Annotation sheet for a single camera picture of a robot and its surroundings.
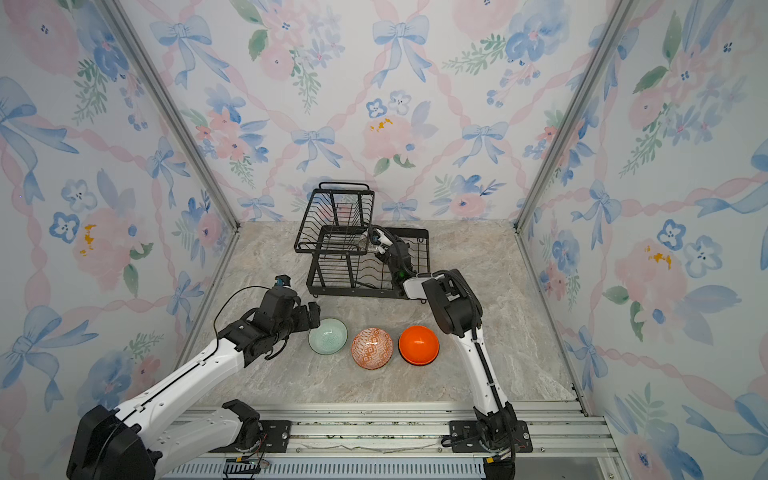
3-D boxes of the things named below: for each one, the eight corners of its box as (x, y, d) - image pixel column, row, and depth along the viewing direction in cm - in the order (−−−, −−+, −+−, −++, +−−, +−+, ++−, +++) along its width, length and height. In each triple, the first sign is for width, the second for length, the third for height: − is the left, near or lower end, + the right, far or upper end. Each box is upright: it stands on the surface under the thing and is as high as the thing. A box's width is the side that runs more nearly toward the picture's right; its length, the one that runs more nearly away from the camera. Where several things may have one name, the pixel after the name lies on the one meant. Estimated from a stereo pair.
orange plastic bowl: (398, 371, 86) (399, 362, 81) (398, 335, 93) (398, 325, 88) (438, 371, 86) (441, 363, 81) (434, 335, 93) (437, 325, 88)
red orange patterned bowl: (346, 357, 89) (343, 348, 84) (369, 329, 94) (367, 320, 89) (375, 379, 85) (374, 371, 80) (396, 349, 90) (397, 340, 85)
